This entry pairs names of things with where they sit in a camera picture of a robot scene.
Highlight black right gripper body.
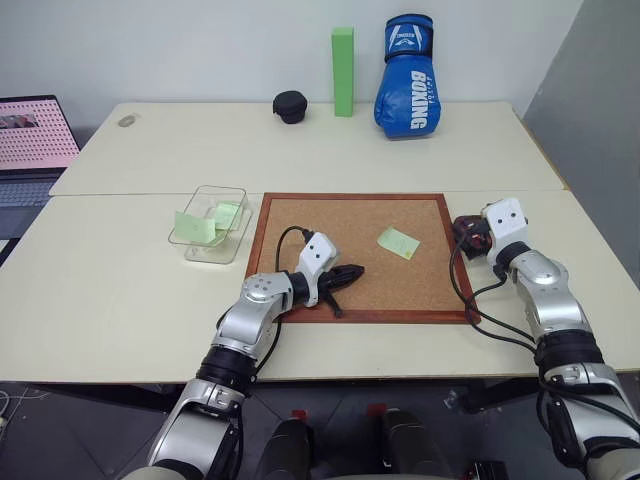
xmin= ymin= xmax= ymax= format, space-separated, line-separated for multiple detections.
xmin=471 ymin=219 xmax=497 ymax=258

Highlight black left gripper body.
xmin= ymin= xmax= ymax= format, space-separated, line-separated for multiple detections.
xmin=316 ymin=264 xmax=348 ymax=302

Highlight green sticky note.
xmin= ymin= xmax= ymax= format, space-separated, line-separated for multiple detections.
xmin=174 ymin=210 xmax=217 ymax=245
xmin=376 ymin=227 xmax=422 ymax=261
xmin=210 ymin=200 xmax=245 ymax=232

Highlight clear plastic box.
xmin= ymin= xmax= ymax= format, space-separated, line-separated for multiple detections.
xmin=167 ymin=185 xmax=252 ymax=265

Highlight wood-framed cork board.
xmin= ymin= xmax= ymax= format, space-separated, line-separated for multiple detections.
xmin=244 ymin=192 xmax=483 ymax=326

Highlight blue boxing glove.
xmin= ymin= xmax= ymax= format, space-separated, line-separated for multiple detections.
xmin=373 ymin=13 xmax=444 ymax=141

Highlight dark rounded shape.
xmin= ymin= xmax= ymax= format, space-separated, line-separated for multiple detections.
xmin=367 ymin=403 xmax=454 ymax=480
xmin=261 ymin=409 xmax=315 ymax=480

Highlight black round zip case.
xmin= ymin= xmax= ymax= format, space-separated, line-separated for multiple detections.
xmin=272 ymin=90 xmax=309 ymax=126

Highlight tall green block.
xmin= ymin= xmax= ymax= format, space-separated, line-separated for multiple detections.
xmin=330 ymin=26 xmax=357 ymax=120

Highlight open laptop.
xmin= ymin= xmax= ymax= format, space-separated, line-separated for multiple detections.
xmin=0 ymin=94 xmax=82 ymax=269

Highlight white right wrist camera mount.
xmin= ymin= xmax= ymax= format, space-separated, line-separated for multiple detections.
xmin=480 ymin=197 xmax=531 ymax=265

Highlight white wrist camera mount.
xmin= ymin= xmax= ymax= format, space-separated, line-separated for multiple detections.
xmin=293 ymin=232 xmax=342 ymax=309
xmin=480 ymin=197 xmax=531 ymax=265

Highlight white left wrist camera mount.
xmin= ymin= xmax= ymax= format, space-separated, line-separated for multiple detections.
xmin=293 ymin=232 xmax=342 ymax=309

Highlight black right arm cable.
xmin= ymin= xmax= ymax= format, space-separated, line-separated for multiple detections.
xmin=449 ymin=238 xmax=542 ymax=352

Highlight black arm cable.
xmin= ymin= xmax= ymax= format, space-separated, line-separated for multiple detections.
xmin=449 ymin=238 xmax=542 ymax=352
xmin=274 ymin=225 xmax=314 ymax=274

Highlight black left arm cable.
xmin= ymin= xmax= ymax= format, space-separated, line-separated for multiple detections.
xmin=274 ymin=225 xmax=314 ymax=274

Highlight white floor cables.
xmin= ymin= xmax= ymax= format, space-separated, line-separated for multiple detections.
xmin=0 ymin=387 xmax=54 ymax=429

